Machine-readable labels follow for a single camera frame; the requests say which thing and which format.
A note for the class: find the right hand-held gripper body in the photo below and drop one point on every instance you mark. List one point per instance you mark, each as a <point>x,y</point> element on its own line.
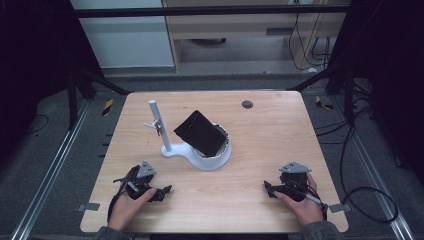
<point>295,185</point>

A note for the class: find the bunch of metal keys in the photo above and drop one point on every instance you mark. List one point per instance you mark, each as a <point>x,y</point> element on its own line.
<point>158,127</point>

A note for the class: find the grey round table grommet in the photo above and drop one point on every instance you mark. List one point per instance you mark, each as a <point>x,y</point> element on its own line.
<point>247,104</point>

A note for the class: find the person's left hand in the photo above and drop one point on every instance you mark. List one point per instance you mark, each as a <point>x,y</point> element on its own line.
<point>128,210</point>

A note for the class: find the black horizontal frame bar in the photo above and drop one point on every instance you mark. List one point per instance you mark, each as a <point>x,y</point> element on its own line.
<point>200,10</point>

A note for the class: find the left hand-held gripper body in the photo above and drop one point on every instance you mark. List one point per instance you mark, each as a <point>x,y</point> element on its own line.
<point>138,186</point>

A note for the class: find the yellow and black tape strip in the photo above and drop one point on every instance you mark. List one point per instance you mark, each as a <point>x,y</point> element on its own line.
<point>107,106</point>
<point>322,103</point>

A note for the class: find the light wooden desk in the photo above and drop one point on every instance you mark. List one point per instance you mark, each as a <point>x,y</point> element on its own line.
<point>233,26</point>

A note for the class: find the aluminium floor rail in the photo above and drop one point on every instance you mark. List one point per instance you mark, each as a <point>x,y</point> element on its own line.
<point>50,170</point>
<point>376,173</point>

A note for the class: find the grey tape strip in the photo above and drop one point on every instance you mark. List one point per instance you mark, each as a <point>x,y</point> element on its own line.
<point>340,208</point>
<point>88,207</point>

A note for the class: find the black curtain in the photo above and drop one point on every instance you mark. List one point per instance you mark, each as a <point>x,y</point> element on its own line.
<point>390,66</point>
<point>33,66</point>

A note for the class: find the white cabinet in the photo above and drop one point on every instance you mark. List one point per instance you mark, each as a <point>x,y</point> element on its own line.
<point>126,40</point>

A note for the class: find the white stand with hook pole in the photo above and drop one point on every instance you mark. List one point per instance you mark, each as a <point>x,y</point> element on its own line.
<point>161,133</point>

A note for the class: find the person's right hand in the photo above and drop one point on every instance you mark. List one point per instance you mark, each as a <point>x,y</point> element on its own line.
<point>305,210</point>

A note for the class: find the black slanted frame strut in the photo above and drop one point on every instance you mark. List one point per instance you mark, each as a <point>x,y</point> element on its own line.
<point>320,78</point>
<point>100,81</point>

